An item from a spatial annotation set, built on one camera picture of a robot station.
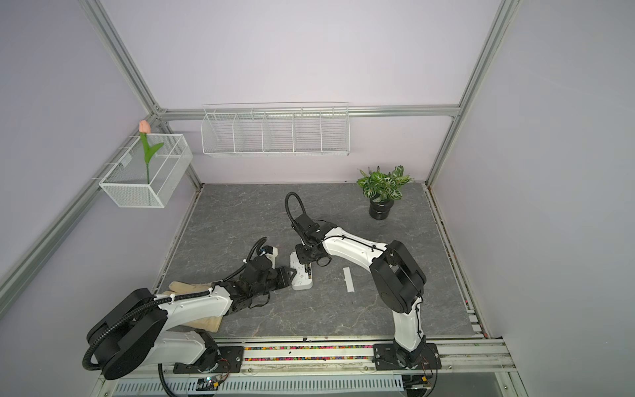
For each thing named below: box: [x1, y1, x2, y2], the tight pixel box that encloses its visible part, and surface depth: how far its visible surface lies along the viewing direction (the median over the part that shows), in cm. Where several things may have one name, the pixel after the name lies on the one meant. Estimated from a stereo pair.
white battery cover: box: [342, 266, 355, 293], surface depth 91 cm
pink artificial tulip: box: [138, 119, 165, 185], surface depth 86 cm
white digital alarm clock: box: [289, 250, 313, 292], surface depth 88 cm
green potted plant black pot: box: [356, 165, 414, 221], surface depth 90 cm
